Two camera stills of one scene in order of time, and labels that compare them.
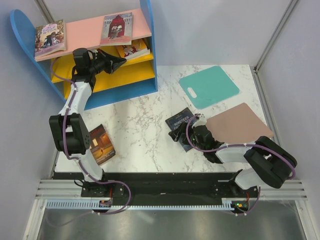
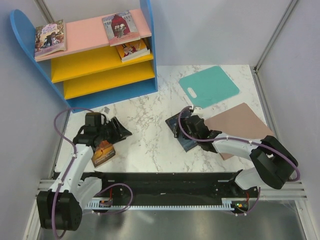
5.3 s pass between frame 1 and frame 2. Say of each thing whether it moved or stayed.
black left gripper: moved
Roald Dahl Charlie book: stayed
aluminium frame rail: stayed
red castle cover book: moved
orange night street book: stayed
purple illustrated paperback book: stayed
